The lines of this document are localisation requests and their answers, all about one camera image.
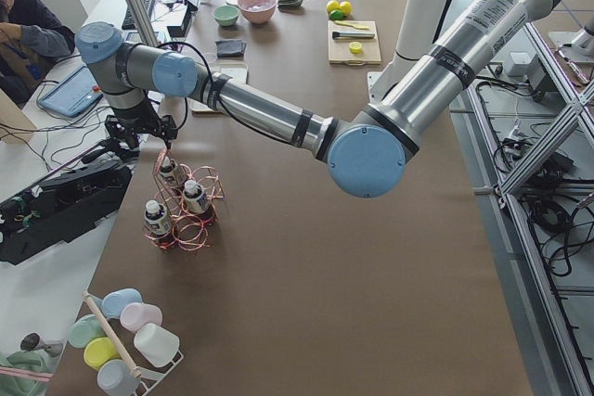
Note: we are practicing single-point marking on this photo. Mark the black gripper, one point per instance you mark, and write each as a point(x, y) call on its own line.
point(137, 124)

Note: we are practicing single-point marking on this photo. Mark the copper wire bottle basket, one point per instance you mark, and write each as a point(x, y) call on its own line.
point(182, 209)

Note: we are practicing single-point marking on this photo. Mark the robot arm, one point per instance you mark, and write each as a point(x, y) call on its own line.
point(367, 156)

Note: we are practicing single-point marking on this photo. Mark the tea bottle rear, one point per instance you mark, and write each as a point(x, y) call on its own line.
point(171, 174)

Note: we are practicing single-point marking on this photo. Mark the tea bottle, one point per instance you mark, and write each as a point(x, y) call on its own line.
point(171, 174)
point(197, 203)

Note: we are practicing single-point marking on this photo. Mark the tea bottle front middle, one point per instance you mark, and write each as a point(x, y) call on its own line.
point(197, 203)

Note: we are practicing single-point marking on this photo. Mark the tea bottle side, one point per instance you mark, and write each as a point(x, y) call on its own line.
point(158, 225)

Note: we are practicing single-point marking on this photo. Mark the clear wine glass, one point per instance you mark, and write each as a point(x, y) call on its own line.
point(212, 61)

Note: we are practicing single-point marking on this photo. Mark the cream rabbit tray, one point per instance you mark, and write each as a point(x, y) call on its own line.
point(234, 70)

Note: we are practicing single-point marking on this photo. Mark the blue teach pendant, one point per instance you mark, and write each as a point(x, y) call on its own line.
point(74, 95)

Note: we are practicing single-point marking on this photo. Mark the grey folded cloth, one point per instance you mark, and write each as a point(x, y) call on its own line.
point(230, 48)

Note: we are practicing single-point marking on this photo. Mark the black equipment case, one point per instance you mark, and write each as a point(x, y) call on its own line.
point(61, 206)

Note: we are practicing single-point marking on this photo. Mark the mint green bowl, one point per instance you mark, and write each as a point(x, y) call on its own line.
point(226, 16)

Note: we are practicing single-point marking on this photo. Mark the pink bowl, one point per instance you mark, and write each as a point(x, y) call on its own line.
point(256, 17)

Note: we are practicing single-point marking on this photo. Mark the clear ice cubes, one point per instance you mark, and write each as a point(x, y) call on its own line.
point(259, 6)

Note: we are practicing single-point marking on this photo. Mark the seated person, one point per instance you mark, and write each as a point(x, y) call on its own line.
point(33, 40)

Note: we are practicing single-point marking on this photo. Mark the light blue cup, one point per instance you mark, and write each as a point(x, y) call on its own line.
point(114, 302)

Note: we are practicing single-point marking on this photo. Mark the pink cup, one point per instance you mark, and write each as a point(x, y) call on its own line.
point(136, 315)

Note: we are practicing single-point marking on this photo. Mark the steel muddler black tip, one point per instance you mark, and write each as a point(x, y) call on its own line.
point(337, 35)

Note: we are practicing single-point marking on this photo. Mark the mint green cup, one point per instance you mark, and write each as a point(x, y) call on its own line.
point(85, 330)

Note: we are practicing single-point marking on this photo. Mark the white cup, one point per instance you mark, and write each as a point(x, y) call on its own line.
point(157, 344)

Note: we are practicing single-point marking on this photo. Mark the bamboo cutting board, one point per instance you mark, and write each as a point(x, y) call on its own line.
point(338, 50)

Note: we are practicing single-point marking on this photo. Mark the yellow plastic knife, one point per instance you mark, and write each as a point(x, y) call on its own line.
point(351, 25)

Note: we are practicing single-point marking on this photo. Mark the half lemon slice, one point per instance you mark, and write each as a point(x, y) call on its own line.
point(355, 47)

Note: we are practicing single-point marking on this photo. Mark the whole yellow lemon upper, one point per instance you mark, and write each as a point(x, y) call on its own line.
point(332, 5)

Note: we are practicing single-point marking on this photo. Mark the yellow cup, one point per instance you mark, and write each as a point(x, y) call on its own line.
point(100, 351)

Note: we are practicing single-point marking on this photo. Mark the white cup rack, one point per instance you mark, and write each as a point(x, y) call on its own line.
point(150, 377)

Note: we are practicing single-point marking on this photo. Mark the grey blue cup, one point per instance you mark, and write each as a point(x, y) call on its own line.
point(115, 379)

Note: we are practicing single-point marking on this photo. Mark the steel jigger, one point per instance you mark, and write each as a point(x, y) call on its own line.
point(34, 342)

